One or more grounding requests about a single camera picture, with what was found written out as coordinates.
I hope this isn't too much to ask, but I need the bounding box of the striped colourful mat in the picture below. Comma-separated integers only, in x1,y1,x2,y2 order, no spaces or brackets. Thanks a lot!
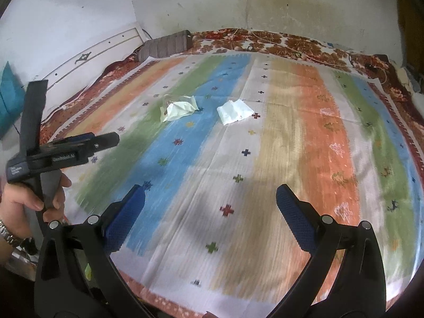
50,53,421,308

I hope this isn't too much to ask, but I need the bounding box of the silver wristwatch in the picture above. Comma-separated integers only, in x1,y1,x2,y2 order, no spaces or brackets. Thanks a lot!
0,220,26,248

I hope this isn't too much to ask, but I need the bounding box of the white crumpled cloth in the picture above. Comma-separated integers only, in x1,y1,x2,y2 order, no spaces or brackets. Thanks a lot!
399,68,422,92

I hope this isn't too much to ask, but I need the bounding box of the person's left forearm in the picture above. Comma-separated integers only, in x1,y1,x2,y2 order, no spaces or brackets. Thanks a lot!
0,238,21,266

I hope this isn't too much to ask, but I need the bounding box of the brown striped pillow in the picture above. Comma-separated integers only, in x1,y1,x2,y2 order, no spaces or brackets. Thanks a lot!
137,30,193,63

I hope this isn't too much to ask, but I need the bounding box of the red floral bed sheet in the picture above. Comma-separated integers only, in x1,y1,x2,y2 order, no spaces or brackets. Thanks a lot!
41,28,424,130

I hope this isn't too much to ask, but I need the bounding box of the teal cushion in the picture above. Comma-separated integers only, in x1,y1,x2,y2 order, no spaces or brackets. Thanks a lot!
0,61,26,137

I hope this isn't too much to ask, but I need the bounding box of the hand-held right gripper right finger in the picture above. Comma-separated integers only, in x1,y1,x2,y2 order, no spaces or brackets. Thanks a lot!
265,184,388,318

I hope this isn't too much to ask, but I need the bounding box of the person's left hand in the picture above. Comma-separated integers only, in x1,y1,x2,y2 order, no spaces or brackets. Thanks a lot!
0,171,72,226

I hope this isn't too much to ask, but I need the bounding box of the pale green wrapper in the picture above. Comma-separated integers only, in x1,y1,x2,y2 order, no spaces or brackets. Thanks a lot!
160,94,199,123

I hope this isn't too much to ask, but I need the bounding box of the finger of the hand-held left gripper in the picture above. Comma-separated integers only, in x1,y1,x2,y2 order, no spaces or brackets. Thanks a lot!
87,131,121,155

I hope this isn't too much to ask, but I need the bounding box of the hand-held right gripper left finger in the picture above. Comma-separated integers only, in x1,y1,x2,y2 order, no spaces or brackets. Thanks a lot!
35,184,156,318

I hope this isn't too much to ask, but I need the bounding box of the white headboard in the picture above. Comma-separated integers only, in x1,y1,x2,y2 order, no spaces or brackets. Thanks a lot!
43,28,146,90

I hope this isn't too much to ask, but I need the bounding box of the brown wooden panel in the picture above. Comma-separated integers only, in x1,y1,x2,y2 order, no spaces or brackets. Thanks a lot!
396,0,424,73

